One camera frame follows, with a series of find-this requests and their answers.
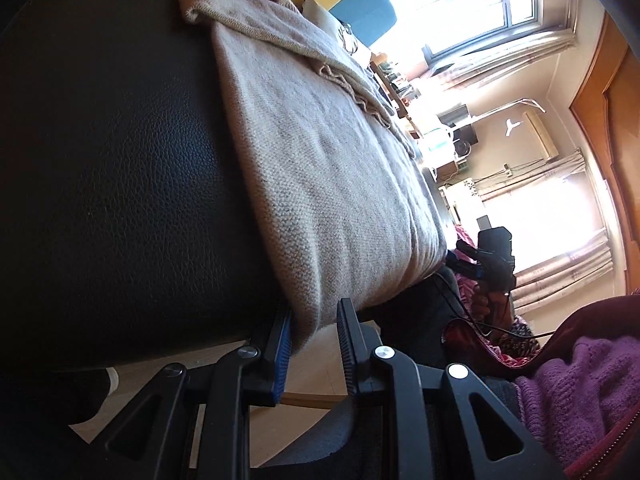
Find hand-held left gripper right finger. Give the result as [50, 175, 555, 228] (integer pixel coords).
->
[336, 298, 566, 480]

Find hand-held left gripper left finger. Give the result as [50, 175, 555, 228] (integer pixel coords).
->
[75, 306, 293, 480]

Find beige knit sweater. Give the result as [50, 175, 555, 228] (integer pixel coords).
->
[170, 0, 448, 356]

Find person's right hand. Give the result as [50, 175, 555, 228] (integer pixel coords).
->
[472, 285, 515, 333]

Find pink red cloth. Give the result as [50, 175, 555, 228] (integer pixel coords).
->
[452, 225, 483, 306]

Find white patterned box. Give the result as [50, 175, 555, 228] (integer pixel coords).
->
[445, 177, 486, 221]

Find curtained window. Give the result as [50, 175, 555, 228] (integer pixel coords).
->
[477, 175, 608, 281]

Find sheer beige curtain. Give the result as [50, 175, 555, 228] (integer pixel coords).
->
[512, 227, 616, 313]
[472, 149, 587, 202]

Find person's floral trousers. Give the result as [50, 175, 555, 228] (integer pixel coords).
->
[492, 320, 541, 361]

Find white plastic appliance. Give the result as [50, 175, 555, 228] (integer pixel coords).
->
[420, 125, 456, 161]

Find person's maroon jacket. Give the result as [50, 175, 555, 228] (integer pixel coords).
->
[442, 295, 640, 480]

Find air conditioner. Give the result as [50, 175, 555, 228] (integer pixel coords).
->
[522, 110, 560, 162]

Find black monitor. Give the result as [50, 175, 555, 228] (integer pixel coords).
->
[437, 104, 476, 143]

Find white pole stand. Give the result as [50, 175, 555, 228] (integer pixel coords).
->
[470, 97, 547, 126]

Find wooden side table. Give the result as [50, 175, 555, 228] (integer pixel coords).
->
[370, 50, 426, 136]

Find person's purple sweater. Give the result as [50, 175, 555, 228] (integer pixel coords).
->
[515, 335, 640, 466]

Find row of glass jars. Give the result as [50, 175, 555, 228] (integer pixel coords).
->
[377, 52, 418, 106]

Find patterned beige curtain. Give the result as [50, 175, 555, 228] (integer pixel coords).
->
[422, 27, 578, 93]

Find dark framed window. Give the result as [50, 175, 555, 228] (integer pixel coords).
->
[375, 0, 543, 58]

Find grey yellow blue sofa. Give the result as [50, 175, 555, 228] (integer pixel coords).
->
[290, 0, 398, 53]

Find deer print cushion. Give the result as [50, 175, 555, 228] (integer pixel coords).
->
[302, 0, 373, 61]

